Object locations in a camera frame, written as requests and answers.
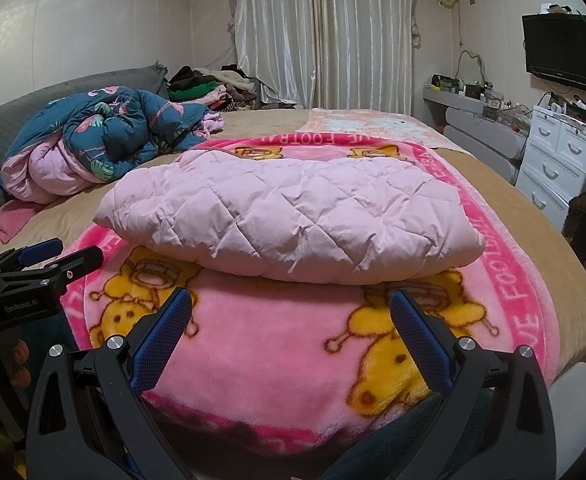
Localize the pink quilted jacket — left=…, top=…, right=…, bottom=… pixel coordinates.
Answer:
left=94, top=148, right=485, bottom=285

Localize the pile of folded clothes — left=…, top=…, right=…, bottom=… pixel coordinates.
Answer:
left=166, top=64, right=297, bottom=113

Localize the person's left hand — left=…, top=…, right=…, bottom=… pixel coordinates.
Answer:
left=11, top=339, right=31, bottom=388

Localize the navy floral comforter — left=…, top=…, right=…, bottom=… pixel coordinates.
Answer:
left=0, top=86, right=223, bottom=205

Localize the grey headboard cushion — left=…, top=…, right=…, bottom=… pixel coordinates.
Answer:
left=0, top=62, right=168, bottom=207

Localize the tan bed sheet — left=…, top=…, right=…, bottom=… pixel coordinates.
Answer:
left=0, top=148, right=586, bottom=376

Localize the pink cartoon fleece blanket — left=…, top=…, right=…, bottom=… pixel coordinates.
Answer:
left=63, top=133, right=559, bottom=455

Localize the white drawer chest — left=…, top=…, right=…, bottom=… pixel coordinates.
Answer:
left=516, top=106, right=586, bottom=230

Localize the grey curved desk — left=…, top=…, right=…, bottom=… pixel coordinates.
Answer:
left=422, top=87, right=528, bottom=184

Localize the peach kitty blanket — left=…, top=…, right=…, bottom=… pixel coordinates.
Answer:
left=297, top=108, right=469, bottom=154

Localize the striped beige curtain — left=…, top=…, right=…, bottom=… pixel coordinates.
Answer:
left=231, top=0, right=419, bottom=114

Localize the black wall television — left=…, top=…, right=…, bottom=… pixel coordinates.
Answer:
left=521, top=13, right=586, bottom=91

